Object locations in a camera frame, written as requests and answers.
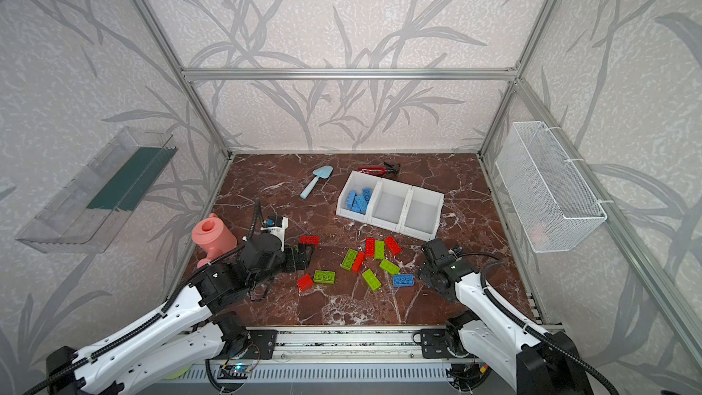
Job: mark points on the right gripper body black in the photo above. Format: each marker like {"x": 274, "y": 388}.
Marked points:
{"x": 433, "y": 252}

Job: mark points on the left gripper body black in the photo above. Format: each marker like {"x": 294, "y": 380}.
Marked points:
{"x": 295, "y": 256}

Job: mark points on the blue lego T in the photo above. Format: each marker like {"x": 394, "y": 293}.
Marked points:
{"x": 402, "y": 280}

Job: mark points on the green lego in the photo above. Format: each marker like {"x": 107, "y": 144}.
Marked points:
{"x": 372, "y": 280}
{"x": 389, "y": 267}
{"x": 379, "y": 250}
{"x": 324, "y": 277}
{"x": 349, "y": 260}

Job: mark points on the blue lego diagonal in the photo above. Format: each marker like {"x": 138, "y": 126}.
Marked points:
{"x": 351, "y": 200}

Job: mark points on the blue lego horizontal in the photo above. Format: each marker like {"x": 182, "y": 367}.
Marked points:
{"x": 367, "y": 193}

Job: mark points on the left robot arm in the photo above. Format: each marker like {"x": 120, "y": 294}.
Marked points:
{"x": 188, "y": 327}

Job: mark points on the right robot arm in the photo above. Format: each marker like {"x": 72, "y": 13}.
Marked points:
{"x": 524, "y": 354}

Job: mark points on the red lego far left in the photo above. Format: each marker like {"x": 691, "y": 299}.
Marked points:
{"x": 309, "y": 240}

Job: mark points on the red lego bottom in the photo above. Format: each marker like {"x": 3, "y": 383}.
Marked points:
{"x": 305, "y": 283}

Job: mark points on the green lego flat bottom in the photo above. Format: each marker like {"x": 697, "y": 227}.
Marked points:
{"x": 324, "y": 277}

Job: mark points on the red lego diagonal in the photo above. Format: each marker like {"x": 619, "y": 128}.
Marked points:
{"x": 392, "y": 246}

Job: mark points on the red lego slim centre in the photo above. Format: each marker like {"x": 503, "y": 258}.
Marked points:
{"x": 358, "y": 262}

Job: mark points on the pink watering can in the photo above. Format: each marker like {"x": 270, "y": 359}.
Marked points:
{"x": 214, "y": 238}

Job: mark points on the white right bin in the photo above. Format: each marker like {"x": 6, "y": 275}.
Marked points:
{"x": 423, "y": 215}

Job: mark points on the white bin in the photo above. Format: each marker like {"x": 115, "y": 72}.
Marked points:
{"x": 423, "y": 215}
{"x": 387, "y": 204}
{"x": 355, "y": 182}

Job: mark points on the green lego upright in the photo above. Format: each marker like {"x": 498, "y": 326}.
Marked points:
{"x": 379, "y": 250}

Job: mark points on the red lego upright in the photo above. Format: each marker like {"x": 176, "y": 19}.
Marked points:
{"x": 370, "y": 245}

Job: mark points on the white left bin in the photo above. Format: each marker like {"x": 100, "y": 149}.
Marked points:
{"x": 355, "y": 182}

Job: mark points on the white middle bin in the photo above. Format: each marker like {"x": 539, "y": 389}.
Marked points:
{"x": 387, "y": 204}

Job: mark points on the light blue toy shovel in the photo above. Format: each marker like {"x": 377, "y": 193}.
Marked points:
{"x": 321, "y": 173}

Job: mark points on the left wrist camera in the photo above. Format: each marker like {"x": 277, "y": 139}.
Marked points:
{"x": 277, "y": 226}

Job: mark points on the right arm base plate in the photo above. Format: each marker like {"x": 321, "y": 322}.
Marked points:
{"x": 436, "y": 344}

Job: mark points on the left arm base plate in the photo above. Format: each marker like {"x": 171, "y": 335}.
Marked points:
{"x": 256, "y": 344}

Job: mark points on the aluminium front rail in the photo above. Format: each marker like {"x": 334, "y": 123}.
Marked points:
{"x": 312, "y": 345}

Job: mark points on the white wire basket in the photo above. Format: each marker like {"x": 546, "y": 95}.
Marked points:
{"x": 555, "y": 206}

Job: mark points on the clear plastic wall shelf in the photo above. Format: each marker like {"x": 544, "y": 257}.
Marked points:
{"x": 87, "y": 215}

